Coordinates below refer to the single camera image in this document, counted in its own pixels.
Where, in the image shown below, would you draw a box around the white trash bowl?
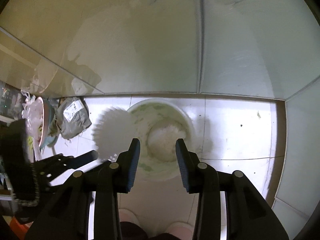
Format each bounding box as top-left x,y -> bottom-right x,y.
128,99 -> 195,181

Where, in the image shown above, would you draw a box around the pink bin with bag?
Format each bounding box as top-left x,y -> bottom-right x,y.
21,90 -> 56,163

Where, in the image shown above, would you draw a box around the grey package on floor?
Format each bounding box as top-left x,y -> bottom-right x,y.
56,97 -> 92,140

